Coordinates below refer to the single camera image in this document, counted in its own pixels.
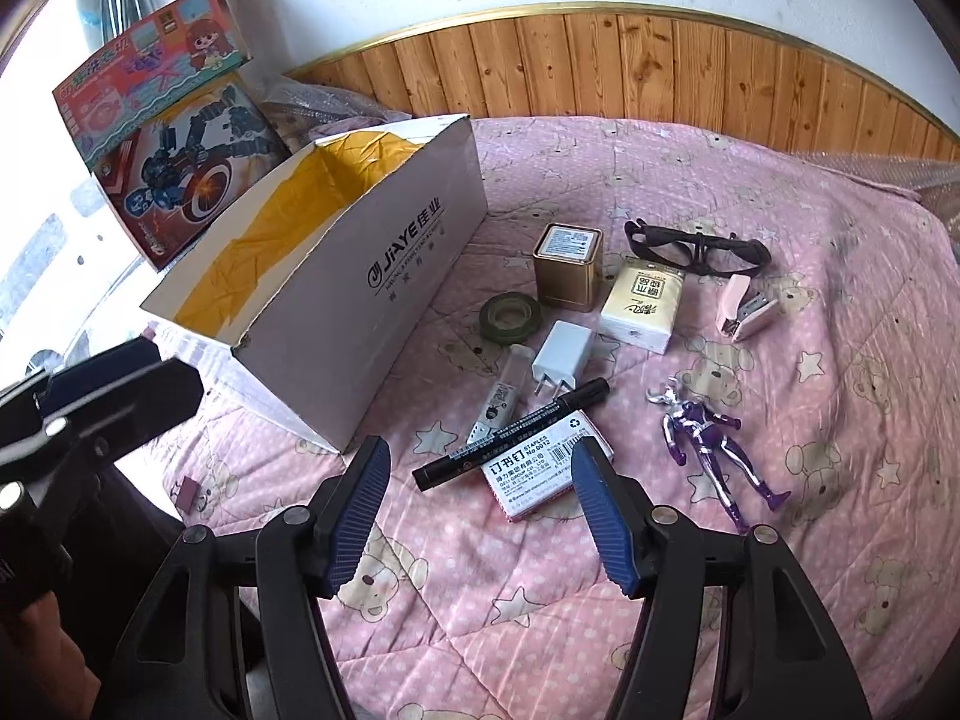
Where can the clear glue tube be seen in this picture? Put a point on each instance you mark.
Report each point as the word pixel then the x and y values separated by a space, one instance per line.
pixel 502 398

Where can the robot toy box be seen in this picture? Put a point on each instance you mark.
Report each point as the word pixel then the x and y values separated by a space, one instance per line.
pixel 169 180

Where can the pink girl toy box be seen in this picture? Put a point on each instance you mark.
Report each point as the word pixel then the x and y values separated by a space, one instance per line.
pixel 146 69

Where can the beige tissue pack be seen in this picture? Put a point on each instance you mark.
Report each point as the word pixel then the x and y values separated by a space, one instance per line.
pixel 641 307

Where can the black marker pen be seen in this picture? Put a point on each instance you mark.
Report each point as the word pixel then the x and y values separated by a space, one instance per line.
pixel 484 450

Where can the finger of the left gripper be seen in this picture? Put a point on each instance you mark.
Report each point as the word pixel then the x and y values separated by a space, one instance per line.
pixel 125 414
pixel 87 376

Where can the white phone charger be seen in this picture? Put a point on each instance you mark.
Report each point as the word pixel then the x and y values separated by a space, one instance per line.
pixel 562 357

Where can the staples box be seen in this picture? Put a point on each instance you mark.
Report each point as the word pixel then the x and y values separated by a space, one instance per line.
pixel 539 469

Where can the person's left hand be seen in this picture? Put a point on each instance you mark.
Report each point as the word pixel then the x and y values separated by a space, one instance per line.
pixel 48 669

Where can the gold square tin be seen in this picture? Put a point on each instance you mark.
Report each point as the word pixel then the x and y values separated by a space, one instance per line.
pixel 568 266

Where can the wooden headboard panel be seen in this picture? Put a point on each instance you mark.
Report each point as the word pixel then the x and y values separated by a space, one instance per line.
pixel 656 64

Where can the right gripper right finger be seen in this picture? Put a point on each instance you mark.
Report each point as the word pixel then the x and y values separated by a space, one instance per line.
pixel 658 557

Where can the pink bear-print quilt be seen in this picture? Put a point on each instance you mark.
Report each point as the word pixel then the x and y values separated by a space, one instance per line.
pixel 837 424

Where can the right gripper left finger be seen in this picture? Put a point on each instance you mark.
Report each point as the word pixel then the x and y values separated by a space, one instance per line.
pixel 303 555

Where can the white cardboard box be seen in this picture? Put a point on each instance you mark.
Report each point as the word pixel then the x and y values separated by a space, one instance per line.
pixel 314 278

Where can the black safety glasses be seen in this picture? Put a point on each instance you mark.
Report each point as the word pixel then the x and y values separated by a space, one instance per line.
pixel 701 254

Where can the bubble wrap at headboard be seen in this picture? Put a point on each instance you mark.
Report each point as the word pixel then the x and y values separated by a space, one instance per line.
pixel 301 112

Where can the purple silver hero figure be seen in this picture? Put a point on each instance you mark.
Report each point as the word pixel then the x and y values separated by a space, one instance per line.
pixel 704 429

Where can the green tape roll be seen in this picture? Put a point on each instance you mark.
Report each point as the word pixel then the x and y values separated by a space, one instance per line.
pixel 510 318

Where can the pink stapler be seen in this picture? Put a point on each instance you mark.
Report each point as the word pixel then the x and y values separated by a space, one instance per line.
pixel 742 311

